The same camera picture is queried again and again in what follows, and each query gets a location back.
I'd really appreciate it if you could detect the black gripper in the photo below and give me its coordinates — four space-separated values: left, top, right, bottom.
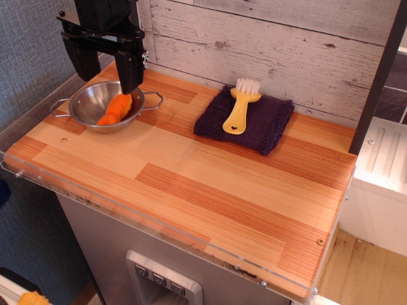
57 1 145 94

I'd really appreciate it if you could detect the yellow scrub brush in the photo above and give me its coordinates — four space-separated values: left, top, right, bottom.
223 78 261 135

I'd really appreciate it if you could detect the purple folded cloth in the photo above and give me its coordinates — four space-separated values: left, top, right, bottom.
194 85 294 156

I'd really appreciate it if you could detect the grey toy fridge cabinet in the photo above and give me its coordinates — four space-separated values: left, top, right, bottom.
57 195 291 304

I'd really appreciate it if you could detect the orange object bottom left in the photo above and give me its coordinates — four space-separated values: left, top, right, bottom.
17 292 50 305

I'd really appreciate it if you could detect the white toy sink unit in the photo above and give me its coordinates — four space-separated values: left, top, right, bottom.
339 118 406 255

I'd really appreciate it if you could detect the clear acrylic edge guard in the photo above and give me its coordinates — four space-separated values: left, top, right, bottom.
4 146 355 303

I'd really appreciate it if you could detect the steel bowl with handles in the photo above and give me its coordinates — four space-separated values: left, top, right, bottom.
50 81 164 133

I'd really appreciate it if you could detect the dark right post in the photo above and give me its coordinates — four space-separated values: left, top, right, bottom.
348 0 406 155

